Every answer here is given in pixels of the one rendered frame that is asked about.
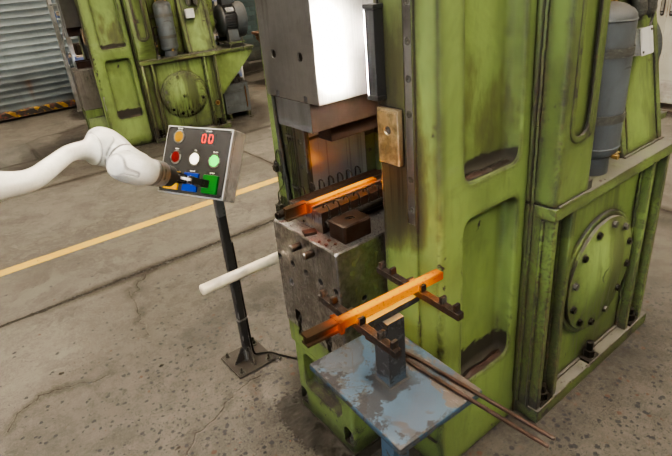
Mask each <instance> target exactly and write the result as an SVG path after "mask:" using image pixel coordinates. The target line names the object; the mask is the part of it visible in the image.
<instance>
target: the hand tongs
mask: <svg viewBox="0 0 672 456"><path fill-rule="evenodd" d="M405 355H406V356H408V357H411V358H413V359H415V360H417V361H419V362H420V363H422V364H424V365H426V366H427V367H429V368H431V369H432V370H434V371H436V372H437V373H439V374H441V375H443V376H444V377H446V378H448V379H449V380H451V381H453V382H454V383H456V384H458V385H459V386H461V387H463V388H465V389H466V390H468V391H470V392H471V393H473V394H475V395H476V396H478V397H480V398H481V399H483V400H485V401H486V402H488V403H490V404H492V405H493V406H495V407H497V408H498V409H500V410H502V411H503V412H505V413H507V414H508V415H510V416H512V417H513V418H515V419H517V420H519V421H520V422H522V423H524V424H525V425H527V426H529V427H530V428H532V429H534V430H535V431H537V432H539V433H540V434H542V435H544V436H546V437H547V438H549V439H551V440H552V441H555V440H556V437H555V436H554V435H552V434H550V433H549V432H547V431H545V430H543V429H542V428H540V427H538V426H537V425H535V424H533V423H531V422H530V421H528V420H526V419H525V418H523V417H521V416H519V415H518V414H516V413H514V412H513V411H511V410H509V409H508V408H506V407H504V406H502V405H501V404H499V403H497V402H496V401H494V400H492V399H490V398H489V397H487V396H485V395H484V394H482V393H480V392H478V391H477V390H475V389H473V388H472V387H470V386H468V385H466V384H465V383H463V382H461V381H460V380H458V379H456V378H454V377H453V376H451V375H449V374H448V373H446V372H444V371H442V370H441V369H439V368H437V367H436V366H434V365H432V364H430V363H429V362H427V361H425V360H423V359H422V358H420V357H418V356H416V355H414V354H412V353H409V352H407V351H405ZM406 362H407V363H408V364H409V365H411V366H412V367H414V368H415V369H417V370H419V371H420V372H422V373H424V374H425V375H427V376H428V377H430V378H432V379H433V380H435V381H437V382H438V383H440V384H442V385H443V386H445V387H446V388H448V389H450V390H451V391H453V392H455V393H456V394H458V395H460V396H461V397H463V398H464V399H466V400H468V401H469V402H471V403H473V404H474V405H476V406H478V407H479V408H481V409H482V410H484V411H486V412H487V413H489V414H491V415H492V416H494V417H496V418H497V419H499V420H500V421H502V422H504V423H505V424H507V425H509V426H510V427H512V428H514V429H515V430H517V431H519V432H520V433H522V434H523V435H525V436H527V437H528V438H530V439H532V440H533V441H535V442H537V443H538V444H540V445H542V446H543V447H545V448H549V444H548V443H546V442H545V441H543V440H541V439H540V438H538V437H536V436H535V435H533V434H531V433H530V432H528V431H526V430H525V429H523V428H521V427H520V426H518V425H516V424H515V423H513V422H511V421H510V420H508V419H506V418H505V417H503V416H501V415H500V414H498V413H496V412H495V411H493V410H491V409H490V408H488V407H486V406H485V405H483V404H481V403H480V402H478V401H477V400H475V399H473V398H472V397H470V396H468V395H467V394H465V393H463V392H462V391H460V390H458V389H457V388H455V387H453V386H452V385H450V384H448V383H447V382H445V381H443V380H442V379H440V378H438V377H437V376H435V375H433V374H432V373H430V372H428V371H427V370H425V369H423V368H422V367H420V366H419V365H417V364H415V363H414V362H412V361H411V360H409V359H408V358H407V357H406Z"/></svg>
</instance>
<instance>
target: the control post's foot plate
mask: <svg viewBox="0 0 672 456"><path fill-rule="evenodd" d="M252 342H253V347H254V351H255V352H256V353H258V352H264V351H267V350H266V349H265V348H264V347H263V346H262V345H261V344H260V343H259V342H258V341H257V340H255V339H254V336H252ZM247 354H248V359H249V360H248V361H247V360H246V356H245V352H244V347H243V346H242V347H240V348H238V349H236V350H234V351H232V352H230V353H228V352H226V355H224V356H223V357H222V358H221V360H222V361H223V363H224V364H225V365H226V366H228V367H229V370H230V371H232V372H233V373H234V374H235V375H236V376H237V377H238V378H239V379H243V378H245V377H247V376H249V375H251V374H253V373H255V372H258V371H259V370H261V369H262V368H263V367H265V366H267V365H269V364H271V363H272V362H274V361H276V360H277V358H276V357H275V356H274V355H272V354H271V353H264V354H258V355H257V354H254V353H253V351H252V352H251V350H250V348H249V347H247ZM252 354H253V355H252Z"/></svg>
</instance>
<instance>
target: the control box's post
mask: <svg viewBox="0 0 672 456"><path fill-rule="evenodd" d="M213 205H214V210H215V215H216V219H217V224H218V229H219V234H220V239H221V244H222V249H223V254H224V259H225V264H226V269H227V270H228V271H229V272H231V271H233V270H236V264H235V259H234V254H233V249H232V243H231V238H230V233H229V227H228V222H227V217H226V210H225V204H224V201H218V200H213ZM230 289H231V294H232V299H233V304H234V310H235V315H236V318H237V319H238V320H242V319H244V318H246V317H245V312H244V307H243V301H242V296H241V291H240V286H239V280H237V281H235V282H233V283H231V284H230ZM237 325H238V330H239V335H240V340H241V345H242V346H243V347H244V352H245V356H246V360H247V361H248V360H249V359H248V354H247V347H249V348H250V350H251V352H252V349H251V344H250V339H249V333H248V328H247V323H246V320H244V321H242V322H240V323H239V322H237Z"/></svg>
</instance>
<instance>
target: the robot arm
mask: <svg viewBox="0 0 672 456"><path fill-rule="evenodd" d="M76 160H86V161H88V163H89V164H91V165H97V166H102V167H106V169H107V172H108V173H109V175H110V176H112V177H113V178H115V179H116V180H118V181H120V182H123V183H127V184H131V185H138V186H144V185H149V186H161V187H163V186H167V187H170V186H173V185H174V184H175V183H179V184H180V183H182V184H190V185H194V186H195V187H198V186H199V187H203V188H208V185H209V180H204V179H201V178H196V177H194V176H187V175H186V174H182V173H180V172H177V170H176V168H175V167H173V166H170V165H168V164H167V163H165V162H162V161H158V160H155V159H152V158H150V157H149V156H148V155H147V154H145V153H143V152H141V151H139V150H137V149H136V148H134V147H133V146H132V145H131V144H130V143H129V142H128V141H127V140H126V139H125V138H124V137H123V136H121V135H120V134H118V133H117V132H115V131H114V130H112V129H110V128H107V127H100V126H99V127H94V128H92V129H90V130H89V131H88V132H87V134H86V136H85V138H84V140H82V141H79V142H75V143H71V144H68V145H65V146H63V147H61V148H59V149H58V150H56V151H55V152H53V153H52V154H50V155H49V156H47V157H46V158H44V159H43V160H41V161H40V162H39V163H37V164H36V165H34V166H32V167H30V168H28V169H25V170H21V171H0V201H4V200H7V199H10V198H14V197H17V196H21V195H24V194H27V193H30V192H33V191H35V190H37V189H39V188H41V187H43V186H45V185H46V184H47V183H49V182H50V181H51V180H52V179H53V178H55V177H56V176H57V175H58V174H59V173H60V172H61V171H62V170H63V169H65V168H66V167H67V166H68V165H69V164H70V163H72V162H73V161H76Z"/></svg>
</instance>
